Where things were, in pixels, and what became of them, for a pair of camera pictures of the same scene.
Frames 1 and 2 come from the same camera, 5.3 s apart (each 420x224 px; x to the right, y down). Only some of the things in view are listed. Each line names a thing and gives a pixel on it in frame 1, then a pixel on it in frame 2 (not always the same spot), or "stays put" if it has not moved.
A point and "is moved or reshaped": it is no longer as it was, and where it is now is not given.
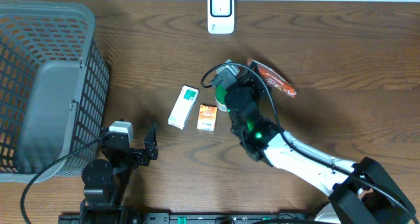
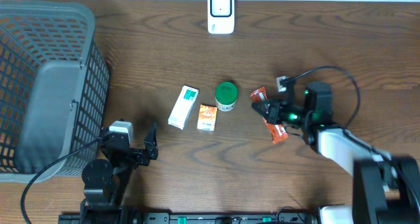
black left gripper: [141, 158] stays put
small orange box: [207, 117] stays put
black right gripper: [253, 80] to [274, 114]
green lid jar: [220, 97] stays put
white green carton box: [182, 110] stays put
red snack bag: [273, 78] is moved or reshaped
